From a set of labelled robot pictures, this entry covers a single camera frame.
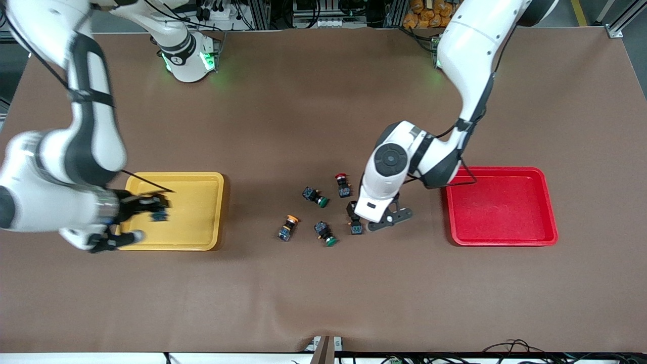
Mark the aluminium frame post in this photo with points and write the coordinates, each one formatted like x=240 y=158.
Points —
x=614 y=28

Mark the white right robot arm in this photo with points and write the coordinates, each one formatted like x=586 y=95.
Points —
x=30 y=202

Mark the white power strip with plugs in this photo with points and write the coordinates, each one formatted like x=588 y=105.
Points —
x=217 y=10

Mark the orange snack bags pile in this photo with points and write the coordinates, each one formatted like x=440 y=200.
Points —
x=424 y=15

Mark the brown table mat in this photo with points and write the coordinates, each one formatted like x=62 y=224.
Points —
x=303 y=101

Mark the long white power strip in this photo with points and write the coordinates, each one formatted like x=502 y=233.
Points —
x=328 y=23

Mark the red plastic tray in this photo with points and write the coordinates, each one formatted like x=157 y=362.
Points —
x=500 y=207

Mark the yellow mushroom push button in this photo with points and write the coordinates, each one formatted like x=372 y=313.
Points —
x=285 y=232
x=160 y=215

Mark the yellow plastic tray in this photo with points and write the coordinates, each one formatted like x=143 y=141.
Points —
x=194 y=212

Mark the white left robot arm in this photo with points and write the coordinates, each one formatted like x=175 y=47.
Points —
x=470 y=45

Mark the green mushroom push button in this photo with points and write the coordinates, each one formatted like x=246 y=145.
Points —
x=311 y=193
x=322 y=230

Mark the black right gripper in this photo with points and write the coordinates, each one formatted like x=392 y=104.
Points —
x=127 y=208

